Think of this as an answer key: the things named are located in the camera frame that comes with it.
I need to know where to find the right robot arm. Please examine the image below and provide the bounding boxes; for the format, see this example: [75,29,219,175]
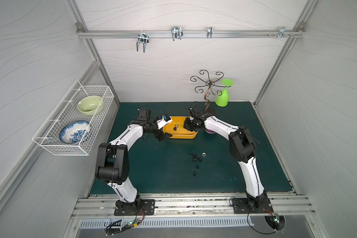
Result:
[183,106,268,212]

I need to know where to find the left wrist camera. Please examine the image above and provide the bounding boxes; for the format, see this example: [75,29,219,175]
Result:
[156,114,173,130]

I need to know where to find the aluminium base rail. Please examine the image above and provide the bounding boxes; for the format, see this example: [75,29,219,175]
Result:
[71,192,316,219]

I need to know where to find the white vent grille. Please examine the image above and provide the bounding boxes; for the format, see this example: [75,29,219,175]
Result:
[79,216,254,230]

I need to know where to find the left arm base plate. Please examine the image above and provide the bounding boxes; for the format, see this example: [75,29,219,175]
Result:
[114,199,155,216]

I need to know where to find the metal double hook left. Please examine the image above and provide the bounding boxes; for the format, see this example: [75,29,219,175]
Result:
[136,31,149,52]

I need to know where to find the metal double hook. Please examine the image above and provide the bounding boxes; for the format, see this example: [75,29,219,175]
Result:
[136,31,149,52]
[171,26,183,41]

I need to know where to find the left base cable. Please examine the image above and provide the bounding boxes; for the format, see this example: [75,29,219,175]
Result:
[102,205,145,236]

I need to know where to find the metal hook right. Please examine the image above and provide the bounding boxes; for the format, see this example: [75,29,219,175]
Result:
[268,27,294,39]

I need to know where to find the base cable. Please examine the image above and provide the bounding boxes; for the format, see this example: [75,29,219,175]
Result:
[102,205,145,236]
[229,196,286,236]

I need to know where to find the metal double hook middle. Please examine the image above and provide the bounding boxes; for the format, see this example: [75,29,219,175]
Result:
[171,26,183,41]

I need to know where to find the small blue patterned bowl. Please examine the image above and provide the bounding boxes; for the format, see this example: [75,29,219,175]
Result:
[205,129,216,134]

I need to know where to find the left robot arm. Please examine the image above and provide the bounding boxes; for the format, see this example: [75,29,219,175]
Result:
[95,109,173,209]

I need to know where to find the aluminium top rail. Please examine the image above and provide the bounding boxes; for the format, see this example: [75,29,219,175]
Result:
[77,29,305,40]

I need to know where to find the right base cable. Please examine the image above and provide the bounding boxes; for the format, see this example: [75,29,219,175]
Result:
[229,196,286,236]

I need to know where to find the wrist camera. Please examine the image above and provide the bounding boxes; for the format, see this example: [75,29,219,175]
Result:
[156,114,173,130]
[188,108,195,121]

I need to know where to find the green plastic goblet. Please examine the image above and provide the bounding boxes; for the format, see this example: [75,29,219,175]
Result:
[215,79,234,107]

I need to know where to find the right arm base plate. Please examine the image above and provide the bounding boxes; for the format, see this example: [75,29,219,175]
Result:
[229,197,274,214]

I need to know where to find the green ceramic bowl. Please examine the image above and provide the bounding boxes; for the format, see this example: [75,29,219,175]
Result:
[77,95,104,117]

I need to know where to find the blue white patterned plate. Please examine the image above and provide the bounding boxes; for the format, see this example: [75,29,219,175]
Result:
[59,121,91,144]

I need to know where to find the white wire basket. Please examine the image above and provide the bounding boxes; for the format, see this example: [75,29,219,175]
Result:
[32,80,114,156]

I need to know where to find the yellow plastic storage box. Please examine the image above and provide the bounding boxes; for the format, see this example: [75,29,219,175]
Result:
[163,116,198,139]

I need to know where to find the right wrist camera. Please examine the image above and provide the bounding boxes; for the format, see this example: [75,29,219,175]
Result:
[188,108,195,121]

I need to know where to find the brown metal cup stand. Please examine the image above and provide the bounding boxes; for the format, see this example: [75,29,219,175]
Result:
[190,69,224,113]

